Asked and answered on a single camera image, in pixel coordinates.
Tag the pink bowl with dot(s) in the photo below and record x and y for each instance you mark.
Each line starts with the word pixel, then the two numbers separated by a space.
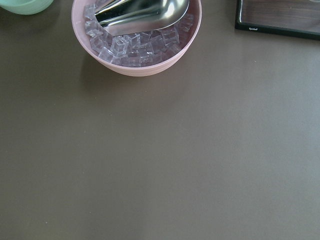
pixel 78 24

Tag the green bowl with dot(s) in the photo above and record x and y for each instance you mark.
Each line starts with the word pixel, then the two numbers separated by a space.
pixel 25 7

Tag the clear ice cubes pile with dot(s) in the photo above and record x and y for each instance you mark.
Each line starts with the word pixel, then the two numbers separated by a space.
pixel 140 49

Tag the metal ice scoop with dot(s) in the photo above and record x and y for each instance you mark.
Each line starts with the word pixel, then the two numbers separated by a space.
pixel 124 17

